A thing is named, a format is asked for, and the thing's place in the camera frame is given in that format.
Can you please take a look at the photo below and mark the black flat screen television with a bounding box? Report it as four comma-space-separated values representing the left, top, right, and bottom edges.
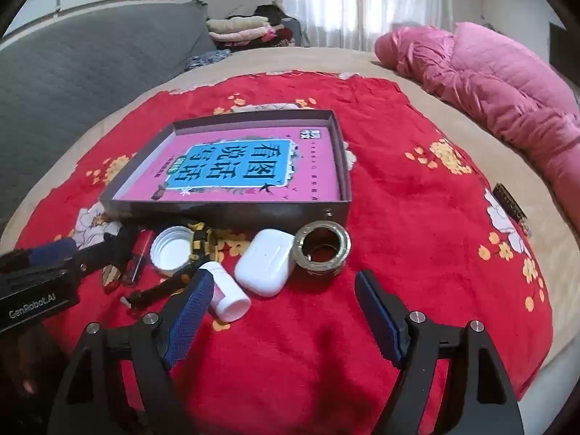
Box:
549, 22, 570, 73

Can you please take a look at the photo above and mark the white earbuds case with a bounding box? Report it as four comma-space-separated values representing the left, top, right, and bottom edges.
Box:
234, 228, 296, 299

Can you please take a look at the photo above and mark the black garment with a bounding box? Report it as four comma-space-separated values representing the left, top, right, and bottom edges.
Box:
254, 4, 291, 25

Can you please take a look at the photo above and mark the black and yellow wristwatch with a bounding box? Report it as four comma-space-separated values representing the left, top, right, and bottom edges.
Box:
120, 222, 218, 311

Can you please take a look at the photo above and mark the blue patterned cloth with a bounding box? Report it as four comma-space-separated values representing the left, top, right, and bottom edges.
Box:
183, 49, 234, 72

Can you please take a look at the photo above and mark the dark ridged bar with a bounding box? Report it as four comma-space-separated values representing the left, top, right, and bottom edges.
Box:
493, 182, 532, 237

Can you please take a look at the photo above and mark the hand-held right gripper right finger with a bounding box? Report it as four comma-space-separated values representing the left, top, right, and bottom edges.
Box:
354, 270, 526, 435

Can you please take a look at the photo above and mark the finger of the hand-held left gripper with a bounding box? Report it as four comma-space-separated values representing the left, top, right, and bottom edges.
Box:
0, 237, 79, 275
68, 225, 139, 282

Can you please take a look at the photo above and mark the pink and blue book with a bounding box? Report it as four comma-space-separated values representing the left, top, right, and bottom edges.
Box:
115, 126, 341, 202

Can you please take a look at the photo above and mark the red lighter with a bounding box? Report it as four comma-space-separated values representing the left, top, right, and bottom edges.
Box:
130, 230, 153, 282

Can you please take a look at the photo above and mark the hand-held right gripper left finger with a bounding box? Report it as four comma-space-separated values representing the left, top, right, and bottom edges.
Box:
47, 271, 216, 435

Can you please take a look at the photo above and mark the dark red folded garment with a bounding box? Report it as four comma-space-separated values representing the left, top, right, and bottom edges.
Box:
260, 27, 296, 48

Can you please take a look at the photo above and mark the red floral blanket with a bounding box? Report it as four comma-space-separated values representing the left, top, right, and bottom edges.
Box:
13, 70, 556, 435

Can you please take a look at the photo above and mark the cream folded garment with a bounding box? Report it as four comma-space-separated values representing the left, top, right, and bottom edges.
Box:
206, 15, 270, 34

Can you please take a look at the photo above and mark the grey cardboard box tray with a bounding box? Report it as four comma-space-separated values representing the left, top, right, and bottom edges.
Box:
98, 109, 353, 232

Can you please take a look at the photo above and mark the white curtain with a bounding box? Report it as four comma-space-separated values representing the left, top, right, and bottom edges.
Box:
278, 0, 454, 53

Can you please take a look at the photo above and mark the brass metal ring holder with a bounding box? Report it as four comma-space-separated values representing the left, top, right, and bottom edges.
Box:
294, 220, 352, 277

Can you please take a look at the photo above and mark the white plastic lid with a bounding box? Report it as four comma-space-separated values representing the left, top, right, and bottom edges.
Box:
150, 227, 196, 278

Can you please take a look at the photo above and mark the beige bed sheet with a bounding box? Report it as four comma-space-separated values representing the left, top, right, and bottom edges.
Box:
0, 46, 580, 399

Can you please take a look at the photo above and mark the grey quilted headboard cover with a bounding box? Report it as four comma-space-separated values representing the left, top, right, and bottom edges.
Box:
0, 0, 218, 232

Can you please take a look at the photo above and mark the pink quilt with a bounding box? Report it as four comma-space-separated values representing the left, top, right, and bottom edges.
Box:
374, 22, 580, 254

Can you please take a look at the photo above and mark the white pill bottle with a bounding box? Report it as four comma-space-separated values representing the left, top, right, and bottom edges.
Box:
198, 260, 252, 323

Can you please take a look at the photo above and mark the pink folded garment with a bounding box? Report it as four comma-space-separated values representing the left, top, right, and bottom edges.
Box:
211, 27, 277, 46

